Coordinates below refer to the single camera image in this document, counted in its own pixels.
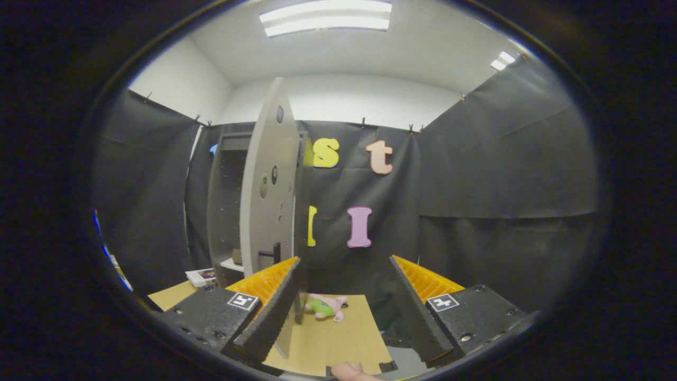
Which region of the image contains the white book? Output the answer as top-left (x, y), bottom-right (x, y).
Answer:
top-left (185, 268), bottom-right (217, 288)

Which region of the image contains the black backdrop cloth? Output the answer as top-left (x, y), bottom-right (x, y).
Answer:
top-left (93, 53), bottom-right (598, 318)

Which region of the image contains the small ceiling light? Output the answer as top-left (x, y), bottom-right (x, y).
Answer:
top-left (490, 51), bottom-right (516, 71)

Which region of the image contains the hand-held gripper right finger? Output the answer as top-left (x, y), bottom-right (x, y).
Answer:
top-left (390, 255), bottom-right (541, 369)

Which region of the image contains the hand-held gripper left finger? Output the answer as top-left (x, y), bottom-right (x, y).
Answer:
top-left (153, 257), bottom-right (305, 366)

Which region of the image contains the grey shoe cabinet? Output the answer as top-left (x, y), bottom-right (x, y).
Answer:
top-left (206, 131), bottom-right (310, 289)

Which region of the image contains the long ceiling light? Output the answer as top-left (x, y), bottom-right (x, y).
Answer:
top-left (259, 0), bottom-right (393, 38)

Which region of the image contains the pink and green plush toy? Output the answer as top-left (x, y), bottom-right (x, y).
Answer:
top-left (305, 294), bottom-right (349, 323)

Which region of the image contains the beige shoe cabinet door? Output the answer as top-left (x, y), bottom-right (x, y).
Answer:
top-left (239, 77), bottom-right (306, 360)

